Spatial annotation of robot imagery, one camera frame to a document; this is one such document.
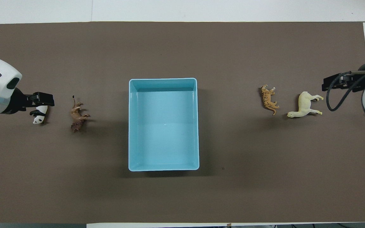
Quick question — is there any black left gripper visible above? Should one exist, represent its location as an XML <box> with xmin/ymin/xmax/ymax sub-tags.
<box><xmin>4</xmin><ymin>88</ymin><xmax>55</xmax><ymax>116</ymax></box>

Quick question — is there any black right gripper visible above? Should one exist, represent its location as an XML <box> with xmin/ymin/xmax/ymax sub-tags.
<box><xmin>322</xmin><ymin>71</ymin><xmax>365</xmax><ymax>93</ymax></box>

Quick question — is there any black and white panda toy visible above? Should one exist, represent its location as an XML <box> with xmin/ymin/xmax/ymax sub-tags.
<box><xmin>32</xmin><ymin>105</ymin><xmax>48</xmax><ymax>125</ymax></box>

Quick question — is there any cream llama toy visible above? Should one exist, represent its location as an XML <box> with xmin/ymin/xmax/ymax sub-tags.
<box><xmin>286</xmin><ymin>91</ymin><xmax>324</xmax><ymax>119</ymax></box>

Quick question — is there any brown lion toy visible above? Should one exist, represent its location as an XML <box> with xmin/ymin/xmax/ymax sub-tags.
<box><xmin>71</xmin><ymin>95</ymin><xmax>92</xmax><ymax>133</ymax></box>

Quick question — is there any orange striped tiger toy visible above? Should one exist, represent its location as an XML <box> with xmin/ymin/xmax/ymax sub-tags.
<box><xmin>261</xmin><ymin>85</ymin><xmax>280</xmax><ymax>116</ymax></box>

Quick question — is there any light blue plastic storage box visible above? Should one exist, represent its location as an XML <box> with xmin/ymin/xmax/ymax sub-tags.
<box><xmin>128</xmin><ymin>78</ymin><xmax>200</xmax><ymax>172</ymax></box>

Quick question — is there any brown table mat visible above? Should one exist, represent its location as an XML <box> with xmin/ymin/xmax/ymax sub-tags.
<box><xmin>0</xmin><ymin>22</ymin><xmax>365</xmax><ymax>224</ymax></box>

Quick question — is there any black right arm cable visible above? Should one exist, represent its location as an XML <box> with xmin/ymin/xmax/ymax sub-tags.
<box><xmin>326</xmin><ymin>66</ymin><xmax>365</xmax><ymax>112</ymax></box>

